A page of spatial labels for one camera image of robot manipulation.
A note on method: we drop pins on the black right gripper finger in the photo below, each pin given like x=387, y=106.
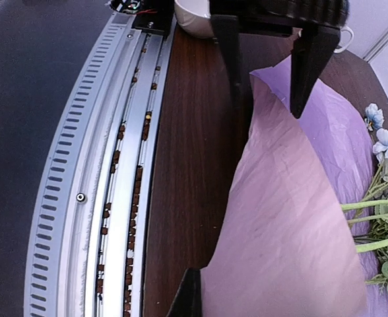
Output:
x=187, y=301

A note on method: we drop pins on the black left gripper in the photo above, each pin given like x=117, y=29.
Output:
x=278, y=18

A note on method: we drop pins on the purple tissue paper sheet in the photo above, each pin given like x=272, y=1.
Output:
x=285, y=248

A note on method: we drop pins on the pink flower bunch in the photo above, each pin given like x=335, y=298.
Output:
x=373, y=211

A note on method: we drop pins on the blue flower bunch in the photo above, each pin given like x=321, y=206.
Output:
x=374, y=120

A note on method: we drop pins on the patterned mug yellow inside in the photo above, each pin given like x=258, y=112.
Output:
x=342, y=39

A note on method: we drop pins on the plain white round bowl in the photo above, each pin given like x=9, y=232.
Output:
x=194, y=17

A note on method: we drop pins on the aluminium front rail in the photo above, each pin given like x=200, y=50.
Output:
x=86, y=251

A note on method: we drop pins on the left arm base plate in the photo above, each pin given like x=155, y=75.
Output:
x=155, y=17

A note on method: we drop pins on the aluminium right corner post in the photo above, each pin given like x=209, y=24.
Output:
x=377, y=47

